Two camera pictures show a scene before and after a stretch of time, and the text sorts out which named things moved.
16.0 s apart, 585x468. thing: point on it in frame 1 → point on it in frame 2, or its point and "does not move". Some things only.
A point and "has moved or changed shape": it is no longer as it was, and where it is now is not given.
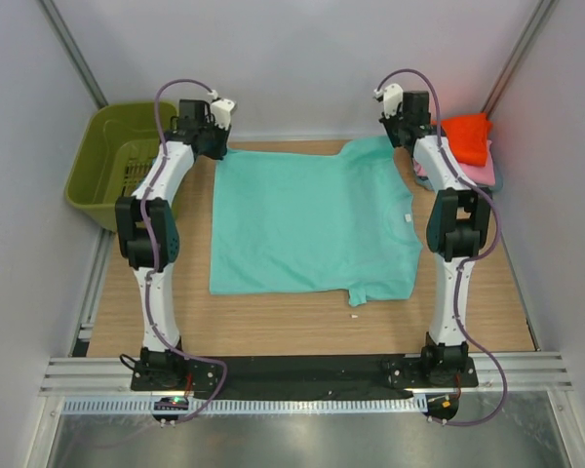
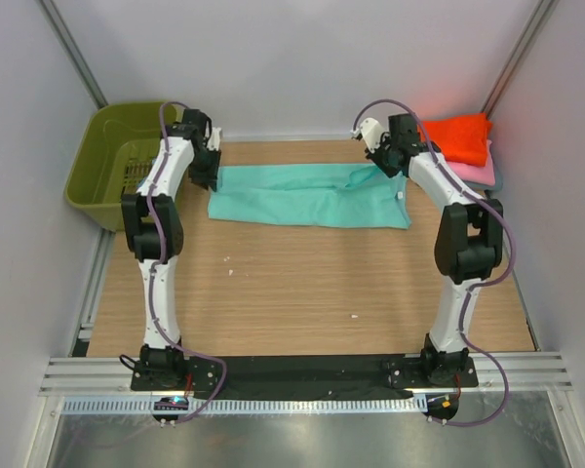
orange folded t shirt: x=468 y=136 does not move
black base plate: x=306 y=372 does not move
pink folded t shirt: x=481 y=175 does not move
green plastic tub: x=111 y=146 does not move
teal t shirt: x=306 y=223 has moved or changed shape
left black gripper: x=223 y=135 → x=209 y=178
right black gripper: x=386 y=122 → x=374 y=157
